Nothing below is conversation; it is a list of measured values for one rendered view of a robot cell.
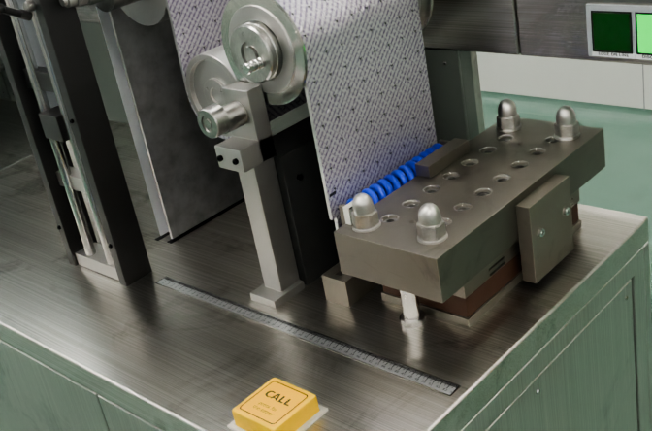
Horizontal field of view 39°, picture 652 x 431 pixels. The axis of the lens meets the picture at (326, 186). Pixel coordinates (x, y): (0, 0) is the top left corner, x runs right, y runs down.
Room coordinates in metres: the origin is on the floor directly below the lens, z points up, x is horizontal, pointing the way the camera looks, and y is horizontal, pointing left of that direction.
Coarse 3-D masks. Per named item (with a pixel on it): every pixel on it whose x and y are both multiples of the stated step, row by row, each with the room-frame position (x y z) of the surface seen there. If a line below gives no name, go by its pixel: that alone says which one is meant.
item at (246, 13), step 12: (420, 0) 1.25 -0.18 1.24; (240, 12) 1.13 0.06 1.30; (252, 12) 1.12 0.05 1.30; (264, 12) 1.10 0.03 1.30; (240, 24) 1.14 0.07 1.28; (276, 24) 1.09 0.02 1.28; (276, 36) 1.09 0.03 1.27; (288, 48) 1.08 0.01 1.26; (288, 60) 1.08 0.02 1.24; (288, 72) 1.09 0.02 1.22; (264, 84) 1.12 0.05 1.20; (276, 84) 1.11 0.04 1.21; (288, 84) 1.09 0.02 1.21
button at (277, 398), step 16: (272, 384) 0.88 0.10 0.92; (288, 384) 0.87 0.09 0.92; (256, 400) 0.85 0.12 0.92; (272, 400) 0.85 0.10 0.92; (288, 400) 0.84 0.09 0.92; (304, 400) 0.84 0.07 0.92; (240, 416) 0.84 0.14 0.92; (256, 416) 0.83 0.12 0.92; (272, 416) 0.82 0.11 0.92; (288, 416) 0.82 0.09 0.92; (304, 416) 0.83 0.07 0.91
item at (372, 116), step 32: (416, 32) 1.23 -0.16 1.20; (352, 64) 1.14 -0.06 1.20; (384, 64) 1.18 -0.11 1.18; (416, 64) 1.22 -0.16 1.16; (320, 96) 1.09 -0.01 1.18; (352, 96) 1.13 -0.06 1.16; (384, 96) 1.17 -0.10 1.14; (416, 96) 1.22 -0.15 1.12; (320, 128) 1.08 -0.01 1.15; (352, 128) 1.12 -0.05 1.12; (384, 128) 1.16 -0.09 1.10; (416, 128) 1.21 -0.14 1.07; (320, 160) 1.08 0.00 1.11; (352, 160) 1.11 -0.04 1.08; (384, 160) 1.16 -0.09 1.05; (352, 192) 1.11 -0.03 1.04
